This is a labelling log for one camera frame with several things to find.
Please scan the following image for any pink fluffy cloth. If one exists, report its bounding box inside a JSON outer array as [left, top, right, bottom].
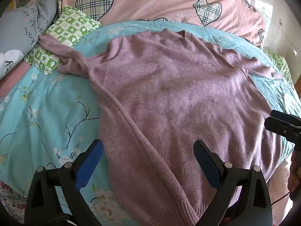
[[268, 158, 293, 219]]

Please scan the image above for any red cable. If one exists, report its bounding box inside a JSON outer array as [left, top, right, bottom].
[[270, 192, 292, 205]]

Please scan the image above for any green checked pillow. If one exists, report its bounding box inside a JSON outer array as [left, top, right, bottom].
[[24, 5, 103, 76], [263, 48, 294, 83]]

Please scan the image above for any person's right hand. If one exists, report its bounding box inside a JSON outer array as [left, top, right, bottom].
[[288, 149, 301, 193]]

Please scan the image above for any grey printed pillow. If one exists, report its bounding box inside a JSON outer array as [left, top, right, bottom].
[[0, 0, 59, 80]]

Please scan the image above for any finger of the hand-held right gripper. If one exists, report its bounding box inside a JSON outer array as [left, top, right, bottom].
[[264, 117, 301, 151], [270, 109, 301, 124]]

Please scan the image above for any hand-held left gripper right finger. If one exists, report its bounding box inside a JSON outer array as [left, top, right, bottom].
[[193, 139, 273, 226]]

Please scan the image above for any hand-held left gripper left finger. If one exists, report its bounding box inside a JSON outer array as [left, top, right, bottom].
[[25, 139, 104, 226]]

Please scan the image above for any blue floral bed sheet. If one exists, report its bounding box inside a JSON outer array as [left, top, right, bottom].
[[0, 20, 301, 226]]

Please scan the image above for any pink knit sweater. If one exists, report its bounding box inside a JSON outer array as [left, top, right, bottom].
[[39, 28, 284, 226]]

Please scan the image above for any plain pink sheet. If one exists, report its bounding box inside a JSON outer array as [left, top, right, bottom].
[[0, 61, 31, 97]]

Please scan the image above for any floral patterned cloth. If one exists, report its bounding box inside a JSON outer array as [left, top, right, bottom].
[[0, 180, 27, 217]]

